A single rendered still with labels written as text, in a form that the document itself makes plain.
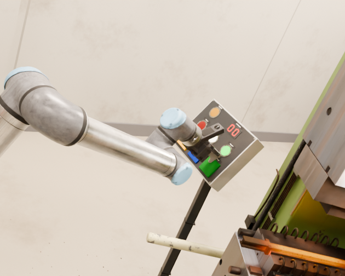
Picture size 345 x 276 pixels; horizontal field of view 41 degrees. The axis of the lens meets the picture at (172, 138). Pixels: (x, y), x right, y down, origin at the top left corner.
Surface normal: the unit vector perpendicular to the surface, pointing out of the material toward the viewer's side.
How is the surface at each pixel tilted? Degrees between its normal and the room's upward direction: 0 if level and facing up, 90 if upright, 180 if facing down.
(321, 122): 90
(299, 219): 90
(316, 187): 90
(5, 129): 79
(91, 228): 0
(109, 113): 90
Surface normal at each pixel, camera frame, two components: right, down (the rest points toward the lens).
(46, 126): -0.13, 0.44
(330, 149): -0.94, -0.26
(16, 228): 0.34, -0.83
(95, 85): 0.47, 0.55
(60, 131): 0.18, 0.42
